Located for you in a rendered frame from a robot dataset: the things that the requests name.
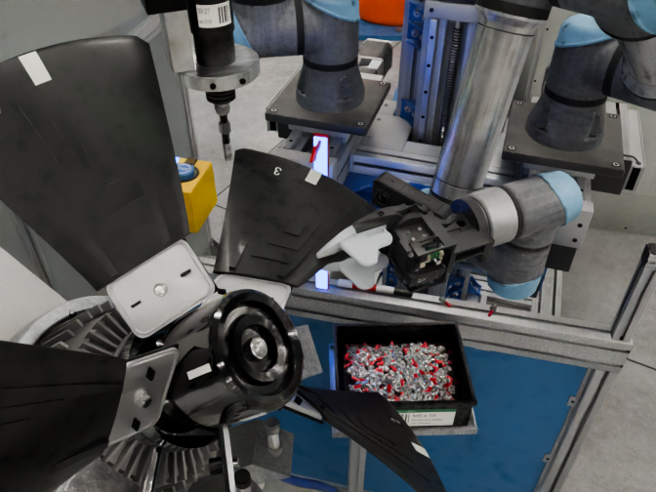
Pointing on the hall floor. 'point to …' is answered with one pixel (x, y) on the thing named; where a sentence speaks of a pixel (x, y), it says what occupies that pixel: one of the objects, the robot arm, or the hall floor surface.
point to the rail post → (578, 429)
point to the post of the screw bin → (355, 467)
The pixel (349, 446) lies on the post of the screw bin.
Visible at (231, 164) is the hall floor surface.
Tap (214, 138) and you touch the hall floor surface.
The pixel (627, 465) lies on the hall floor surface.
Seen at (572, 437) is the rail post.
